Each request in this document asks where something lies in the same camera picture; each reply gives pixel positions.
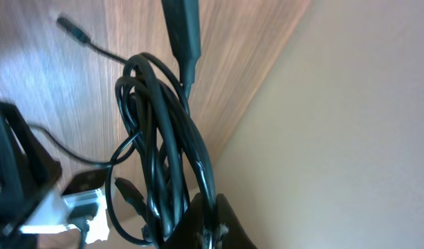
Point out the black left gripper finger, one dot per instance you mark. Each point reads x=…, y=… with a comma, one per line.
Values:
x=200, y=230

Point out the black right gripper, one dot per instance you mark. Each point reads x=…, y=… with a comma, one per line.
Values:
x=27, y=171

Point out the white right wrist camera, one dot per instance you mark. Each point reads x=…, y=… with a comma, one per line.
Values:
x=81, y=205

